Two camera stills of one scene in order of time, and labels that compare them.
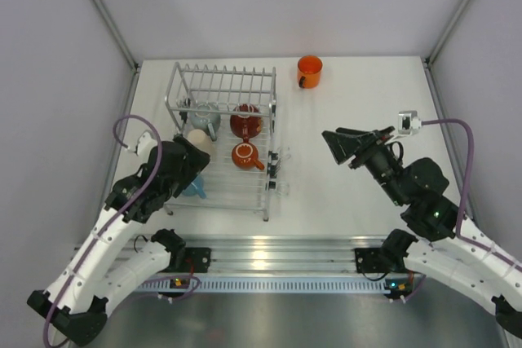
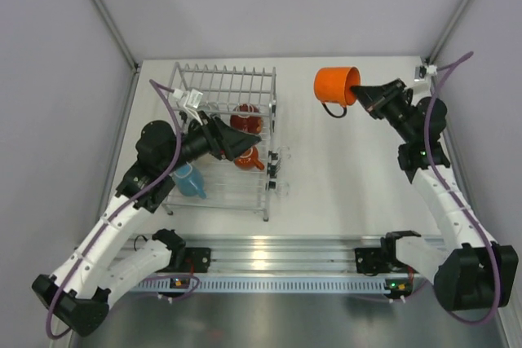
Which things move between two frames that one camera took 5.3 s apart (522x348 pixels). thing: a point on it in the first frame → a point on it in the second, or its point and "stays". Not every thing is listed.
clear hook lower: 283,189 stays
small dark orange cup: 245,156 stays
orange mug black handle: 308,72 → 332,85
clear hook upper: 284,151 stays
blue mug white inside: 196,187 stays
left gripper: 196,161 → 223,141
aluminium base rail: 280,255 stays
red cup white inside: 244,126 stays
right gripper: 344,143 → 375,99
